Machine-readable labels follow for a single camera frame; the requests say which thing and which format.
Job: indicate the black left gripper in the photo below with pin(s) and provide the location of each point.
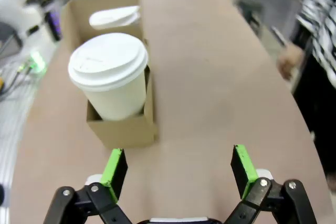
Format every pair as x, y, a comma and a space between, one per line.
53, 26

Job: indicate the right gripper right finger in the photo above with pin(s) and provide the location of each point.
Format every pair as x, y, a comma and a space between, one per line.
242, 171

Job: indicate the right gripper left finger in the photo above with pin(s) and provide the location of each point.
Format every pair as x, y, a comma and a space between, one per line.
113, 176

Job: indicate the white paper cup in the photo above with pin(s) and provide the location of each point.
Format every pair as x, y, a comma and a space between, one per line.
118, 100

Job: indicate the brown cardboard cup carrier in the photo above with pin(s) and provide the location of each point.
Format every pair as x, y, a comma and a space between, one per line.
123, 134

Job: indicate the white plastic cup lid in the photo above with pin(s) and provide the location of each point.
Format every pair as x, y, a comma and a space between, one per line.
105, 58
113, 16

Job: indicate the person's right hand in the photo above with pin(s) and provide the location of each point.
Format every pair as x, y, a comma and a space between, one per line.
288, 58

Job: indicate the green lit electronic device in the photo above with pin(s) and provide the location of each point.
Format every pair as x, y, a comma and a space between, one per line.
36, 60

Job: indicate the person in zebra striped sweater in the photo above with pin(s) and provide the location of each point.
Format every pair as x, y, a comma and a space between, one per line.
323, 11

